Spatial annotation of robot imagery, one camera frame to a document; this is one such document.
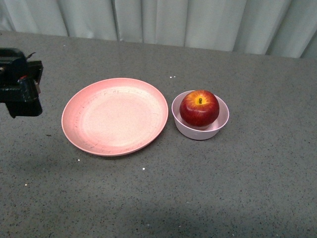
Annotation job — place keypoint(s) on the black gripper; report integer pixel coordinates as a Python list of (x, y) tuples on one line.
[(19, 83)]

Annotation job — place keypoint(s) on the red apple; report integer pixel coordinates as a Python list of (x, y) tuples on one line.
[(199, 108)]

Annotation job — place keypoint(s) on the pink plate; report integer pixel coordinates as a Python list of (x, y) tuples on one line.
[(115, 117)]

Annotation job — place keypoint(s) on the pale pink bowl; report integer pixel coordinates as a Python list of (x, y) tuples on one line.
[(195, 133)]

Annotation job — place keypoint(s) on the white curtain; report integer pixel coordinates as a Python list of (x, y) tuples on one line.
[(286, 28)]

